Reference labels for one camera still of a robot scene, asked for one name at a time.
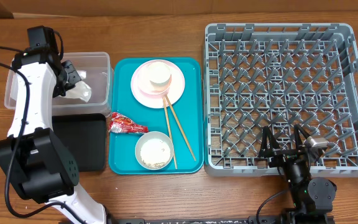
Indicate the rice pile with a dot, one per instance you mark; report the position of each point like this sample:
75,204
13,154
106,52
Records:
155,153

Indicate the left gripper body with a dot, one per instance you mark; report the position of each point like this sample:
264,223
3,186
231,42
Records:
69,78

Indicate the grey bowl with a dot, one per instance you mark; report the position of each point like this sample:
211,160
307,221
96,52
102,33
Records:
151,135

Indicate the black tray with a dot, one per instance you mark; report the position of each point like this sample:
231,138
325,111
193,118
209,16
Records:
85,136

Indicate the wooden chopstick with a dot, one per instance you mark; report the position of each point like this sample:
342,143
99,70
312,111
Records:
165,104
180,126

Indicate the pink bowl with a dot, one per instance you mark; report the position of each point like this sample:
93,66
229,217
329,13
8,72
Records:
143,81

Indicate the white cup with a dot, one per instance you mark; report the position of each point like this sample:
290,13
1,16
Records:
159,74

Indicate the pink plate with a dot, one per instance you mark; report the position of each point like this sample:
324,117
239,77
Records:
174,91

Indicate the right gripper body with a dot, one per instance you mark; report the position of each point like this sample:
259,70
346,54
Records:
294,172

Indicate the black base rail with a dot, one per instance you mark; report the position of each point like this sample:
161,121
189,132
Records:
249,220

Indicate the red snack wrapper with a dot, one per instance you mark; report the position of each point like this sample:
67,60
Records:
122,124

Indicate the teal serving tray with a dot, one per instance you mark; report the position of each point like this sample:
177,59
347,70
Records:
189,109

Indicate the clear plastic bin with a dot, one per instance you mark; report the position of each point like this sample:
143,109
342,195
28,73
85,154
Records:
99,73

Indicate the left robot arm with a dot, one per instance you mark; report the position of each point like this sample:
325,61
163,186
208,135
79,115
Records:
40,171

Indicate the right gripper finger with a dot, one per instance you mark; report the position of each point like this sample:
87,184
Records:
301,139
269,146

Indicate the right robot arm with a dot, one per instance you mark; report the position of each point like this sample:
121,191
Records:
312,196

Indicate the white napkin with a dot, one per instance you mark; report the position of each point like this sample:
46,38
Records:
82,90

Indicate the grey dishwasher rack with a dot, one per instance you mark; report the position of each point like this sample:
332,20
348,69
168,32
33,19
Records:
276,76

